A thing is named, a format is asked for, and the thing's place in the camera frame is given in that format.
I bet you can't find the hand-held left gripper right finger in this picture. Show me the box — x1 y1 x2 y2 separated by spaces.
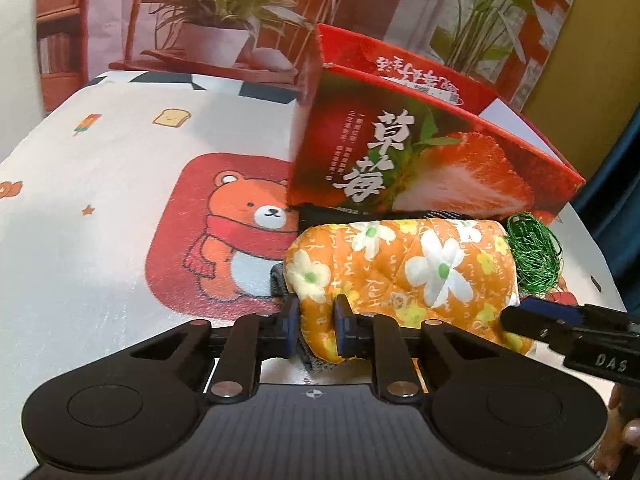
332 294 506 405

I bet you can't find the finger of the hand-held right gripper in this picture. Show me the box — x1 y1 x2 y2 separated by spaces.
520 296 585 319
501 306 588 349

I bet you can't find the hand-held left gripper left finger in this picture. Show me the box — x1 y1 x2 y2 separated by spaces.
125 294 302 406

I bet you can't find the green string bundle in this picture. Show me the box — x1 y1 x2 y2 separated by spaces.
502 213 565 297

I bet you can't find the red strawberry print cardboard box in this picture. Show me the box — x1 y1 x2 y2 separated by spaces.
287 23 586 226

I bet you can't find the person's right hand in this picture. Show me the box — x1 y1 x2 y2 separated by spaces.
597 385 640 476

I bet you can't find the cartoon printed table mat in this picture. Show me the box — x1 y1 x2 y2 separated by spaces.
0 71 628 463

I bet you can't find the wooden panel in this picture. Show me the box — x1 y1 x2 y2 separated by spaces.
520 0 640 128

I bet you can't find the printed room scene backdrop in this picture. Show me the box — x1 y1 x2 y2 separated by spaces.
35 0 587 111

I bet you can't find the white marble pattern board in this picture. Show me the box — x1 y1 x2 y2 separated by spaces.
0 0 51 161

